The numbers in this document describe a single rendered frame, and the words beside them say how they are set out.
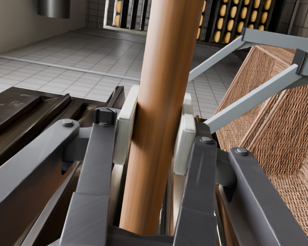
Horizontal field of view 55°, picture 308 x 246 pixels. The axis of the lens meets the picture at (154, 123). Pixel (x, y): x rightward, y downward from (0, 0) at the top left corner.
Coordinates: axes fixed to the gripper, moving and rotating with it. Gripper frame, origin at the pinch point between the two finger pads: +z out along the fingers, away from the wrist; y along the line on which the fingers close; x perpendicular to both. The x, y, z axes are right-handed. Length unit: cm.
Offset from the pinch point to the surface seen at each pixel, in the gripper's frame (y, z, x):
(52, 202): -21, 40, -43
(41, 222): -21, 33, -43
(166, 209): 3.8, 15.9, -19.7
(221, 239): 25, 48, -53
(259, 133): 40, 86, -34
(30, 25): -142, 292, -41
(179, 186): 14, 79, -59
